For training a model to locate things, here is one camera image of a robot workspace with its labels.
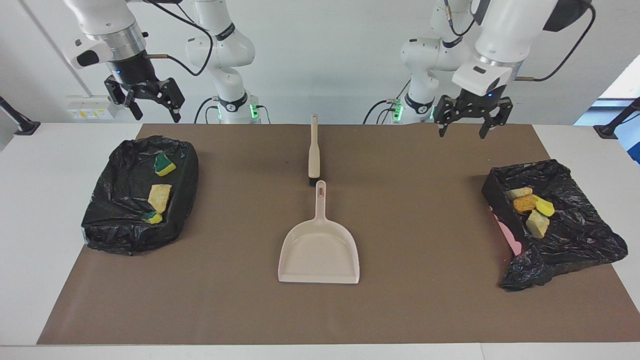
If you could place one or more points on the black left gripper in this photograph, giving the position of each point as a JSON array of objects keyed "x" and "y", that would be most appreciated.
[{"x": 475, "y": 106}]

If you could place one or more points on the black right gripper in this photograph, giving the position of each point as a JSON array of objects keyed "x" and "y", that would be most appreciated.
[{"x": 135, "y": 75}]

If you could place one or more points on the yellow green scouring sponge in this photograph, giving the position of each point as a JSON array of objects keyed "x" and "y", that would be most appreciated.
[
  {"x": 162, "y": 167},
  {"x": 545, "y": 207},
  {"x": 155, "y": 218}
]

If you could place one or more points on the small toy bread piece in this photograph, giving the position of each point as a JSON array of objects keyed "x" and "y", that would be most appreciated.
[{"x": 519, "y": 193}]

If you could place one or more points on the striped toy bread wedge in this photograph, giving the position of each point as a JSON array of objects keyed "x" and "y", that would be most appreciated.
[{"x": 160, "y": 196}]

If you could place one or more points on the orange toy croissant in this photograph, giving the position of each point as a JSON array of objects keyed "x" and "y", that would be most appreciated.
[{"x": 537, "y": 224}]

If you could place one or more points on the beige hand brush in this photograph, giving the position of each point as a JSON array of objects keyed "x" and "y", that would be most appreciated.
[{"x": 314, "y": 150}]

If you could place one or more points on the beige plastic dustpan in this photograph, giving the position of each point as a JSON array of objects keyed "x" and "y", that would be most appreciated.
[{"x": 320, "y": 250}]

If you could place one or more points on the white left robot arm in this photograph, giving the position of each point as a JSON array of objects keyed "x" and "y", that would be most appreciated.
[{"x": 450, "y": 50}]

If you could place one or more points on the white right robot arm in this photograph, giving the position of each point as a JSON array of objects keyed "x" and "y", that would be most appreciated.
[{"x": 225, "y": 50}]

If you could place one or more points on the open bin with black bag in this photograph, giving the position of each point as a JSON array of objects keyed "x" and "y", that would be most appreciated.
[{"x": 125, "y": 220}]

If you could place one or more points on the pink bin with black bag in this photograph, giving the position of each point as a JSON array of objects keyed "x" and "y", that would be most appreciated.
[{"x": 565, "y": 240}]

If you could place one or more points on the brown table mat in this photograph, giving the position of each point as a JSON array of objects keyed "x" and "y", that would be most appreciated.
[{"x": 300, "y": 310}]

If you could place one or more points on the white wall socket strip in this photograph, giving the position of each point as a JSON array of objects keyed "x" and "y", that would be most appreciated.
[{"x": 90, "y": 107}]

